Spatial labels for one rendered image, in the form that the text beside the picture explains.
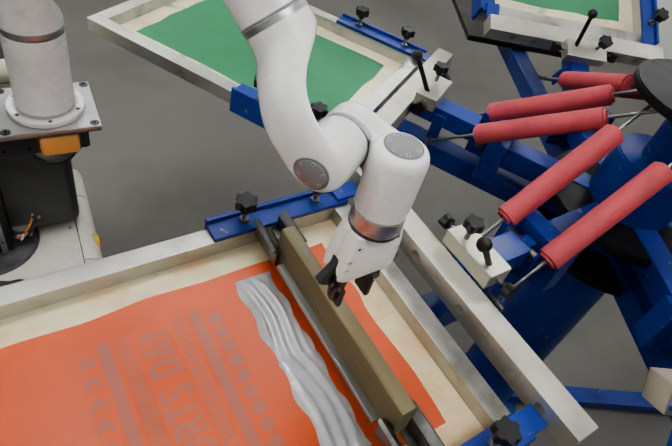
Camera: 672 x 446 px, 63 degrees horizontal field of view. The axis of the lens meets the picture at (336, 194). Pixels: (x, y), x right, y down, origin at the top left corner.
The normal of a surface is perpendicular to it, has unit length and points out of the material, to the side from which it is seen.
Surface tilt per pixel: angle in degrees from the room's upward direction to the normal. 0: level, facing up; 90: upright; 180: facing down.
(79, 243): 0
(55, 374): 0
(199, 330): 0
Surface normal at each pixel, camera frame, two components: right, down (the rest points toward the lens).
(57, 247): 0.21, -0.71
